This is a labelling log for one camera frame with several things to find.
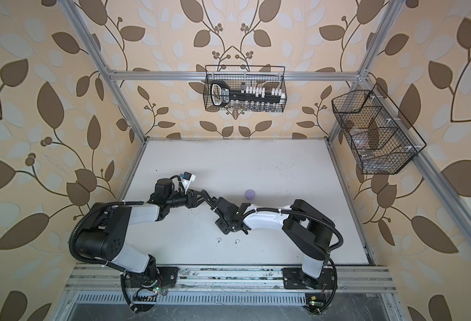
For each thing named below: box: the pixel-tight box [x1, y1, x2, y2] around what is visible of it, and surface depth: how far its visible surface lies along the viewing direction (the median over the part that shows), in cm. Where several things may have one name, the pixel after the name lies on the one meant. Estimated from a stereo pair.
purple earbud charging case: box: [244, 189, 256, 200], surface depth 100 cm
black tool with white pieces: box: [210, 80, 287, 107], surface depth 84 cm
